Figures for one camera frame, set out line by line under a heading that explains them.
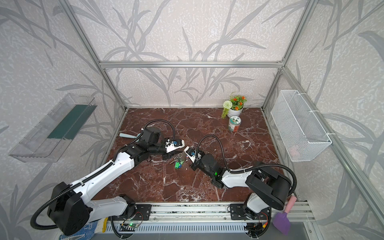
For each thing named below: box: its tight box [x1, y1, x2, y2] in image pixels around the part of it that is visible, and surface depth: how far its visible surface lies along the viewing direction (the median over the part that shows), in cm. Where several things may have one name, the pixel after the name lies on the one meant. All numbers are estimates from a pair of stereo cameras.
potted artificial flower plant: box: [221, 95, 247, 119], surface depth 107 cm
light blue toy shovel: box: [119, 133, 142, 139], surface depth 105 cm
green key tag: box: [175, 161, 185, 169], surface depth 91 cm
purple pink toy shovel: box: [273, 195, 297, 235], surface depth 72 cm
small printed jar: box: [228, 115, 242, 132], surface depth 104 cm
